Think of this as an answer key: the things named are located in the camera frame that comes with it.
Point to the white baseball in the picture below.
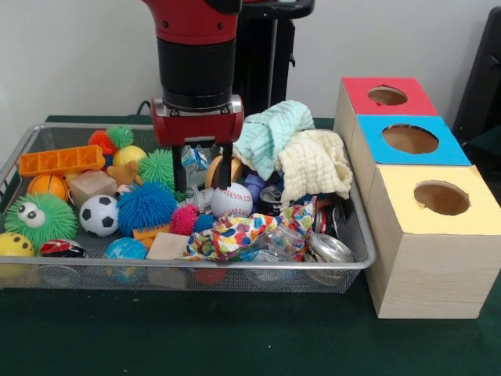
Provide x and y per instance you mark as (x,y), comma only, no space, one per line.
(231,200)

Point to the cream waffle cloth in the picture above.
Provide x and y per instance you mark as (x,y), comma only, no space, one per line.
(313,164)

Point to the large blue spiky ball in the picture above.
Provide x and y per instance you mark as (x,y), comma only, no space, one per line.
(146,207)

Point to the colourful spotted cloth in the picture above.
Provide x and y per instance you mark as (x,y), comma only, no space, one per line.
(227,235)

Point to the light blue waffle cloth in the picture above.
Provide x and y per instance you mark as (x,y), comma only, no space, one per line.
(270,137)

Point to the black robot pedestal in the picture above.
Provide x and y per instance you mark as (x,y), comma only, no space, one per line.
(266,58)

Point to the silver toy robot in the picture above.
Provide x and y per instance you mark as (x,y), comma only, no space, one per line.
(201,199)

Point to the orange basketball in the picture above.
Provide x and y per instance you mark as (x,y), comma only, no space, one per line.
(49,187)

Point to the dark green table cloth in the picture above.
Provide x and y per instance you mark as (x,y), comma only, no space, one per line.
(195,333)

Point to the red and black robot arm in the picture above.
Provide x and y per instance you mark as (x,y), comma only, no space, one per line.
(195,58)

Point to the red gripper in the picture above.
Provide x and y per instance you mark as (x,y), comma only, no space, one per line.
(195,129)

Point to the black and white soccer ball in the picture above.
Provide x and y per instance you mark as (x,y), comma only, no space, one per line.
(99,216)

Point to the orange plastic tray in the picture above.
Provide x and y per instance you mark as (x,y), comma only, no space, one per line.
(58,160)

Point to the black furniture frame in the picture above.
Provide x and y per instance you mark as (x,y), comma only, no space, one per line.
(481,78)

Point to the yellow ball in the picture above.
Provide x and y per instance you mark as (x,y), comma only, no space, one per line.
(13,244)

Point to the green googly-eyed puffer ball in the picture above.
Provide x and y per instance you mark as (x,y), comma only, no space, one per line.
(43,221)

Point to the wooden box with three holes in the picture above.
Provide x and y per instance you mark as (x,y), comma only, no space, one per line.
(430,274)

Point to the clear mesh bin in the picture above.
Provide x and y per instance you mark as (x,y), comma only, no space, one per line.
(274,280)

